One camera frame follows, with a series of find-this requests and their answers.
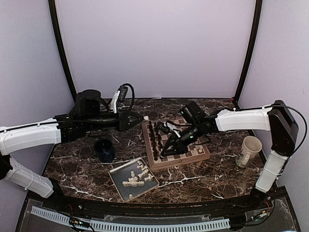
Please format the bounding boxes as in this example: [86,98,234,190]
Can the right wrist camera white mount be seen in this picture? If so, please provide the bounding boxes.
[155,122,181,137]

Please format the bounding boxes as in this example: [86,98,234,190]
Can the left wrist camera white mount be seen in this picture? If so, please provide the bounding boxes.
[109,85,128,114]

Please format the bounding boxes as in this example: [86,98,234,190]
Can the cream white mug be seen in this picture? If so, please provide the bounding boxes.
[236,136,263,168]

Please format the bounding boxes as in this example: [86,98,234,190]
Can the black chess pieces row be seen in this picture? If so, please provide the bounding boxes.
[148,121,163,161]

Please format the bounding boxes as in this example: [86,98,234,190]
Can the dark blue mug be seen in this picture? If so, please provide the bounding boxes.
[94,139,115,163]

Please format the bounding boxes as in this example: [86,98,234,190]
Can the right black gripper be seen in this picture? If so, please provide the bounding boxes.
[161,121,202,156]

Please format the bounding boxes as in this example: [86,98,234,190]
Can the right black frame post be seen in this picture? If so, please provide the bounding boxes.
[233,0,263,104]

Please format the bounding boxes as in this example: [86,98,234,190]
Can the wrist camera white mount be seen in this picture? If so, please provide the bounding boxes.
[109,85,128,114]
[155,122,181,137]

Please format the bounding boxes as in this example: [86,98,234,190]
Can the white chess pieces pile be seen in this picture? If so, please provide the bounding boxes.
[122,159,157,199]

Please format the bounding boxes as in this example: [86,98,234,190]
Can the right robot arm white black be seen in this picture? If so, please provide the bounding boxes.
[158,100,302,210]

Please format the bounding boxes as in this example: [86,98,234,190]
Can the metal tray wooden rim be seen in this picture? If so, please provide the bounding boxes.
[109,158,159,203]

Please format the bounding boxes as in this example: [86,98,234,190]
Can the left black frame post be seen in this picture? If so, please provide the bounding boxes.
[48,0,77,102]

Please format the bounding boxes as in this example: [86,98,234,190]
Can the wooden chess board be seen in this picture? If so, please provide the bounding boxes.
[142,118,211,171]

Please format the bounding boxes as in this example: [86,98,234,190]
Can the black front rail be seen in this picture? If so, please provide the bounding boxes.
[54,196,253,217]

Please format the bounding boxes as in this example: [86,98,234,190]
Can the black frame post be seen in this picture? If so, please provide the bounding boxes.
[233,0,263,104]
[48,0,77,102]

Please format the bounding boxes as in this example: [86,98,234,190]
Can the white slotted cable duct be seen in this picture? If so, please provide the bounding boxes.
[30,206,231,232]

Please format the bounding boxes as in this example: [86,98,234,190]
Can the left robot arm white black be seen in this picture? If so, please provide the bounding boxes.
[0,83,143,211]

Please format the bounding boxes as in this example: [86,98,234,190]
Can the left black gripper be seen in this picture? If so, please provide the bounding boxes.
[83,109,143,132]

